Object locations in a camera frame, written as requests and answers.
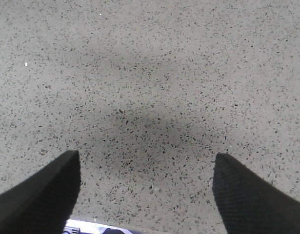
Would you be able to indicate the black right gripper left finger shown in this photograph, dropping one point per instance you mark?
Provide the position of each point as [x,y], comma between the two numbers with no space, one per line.
[42,203]

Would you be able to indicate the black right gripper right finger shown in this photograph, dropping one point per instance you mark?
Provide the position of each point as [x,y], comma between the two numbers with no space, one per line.
[250,205]

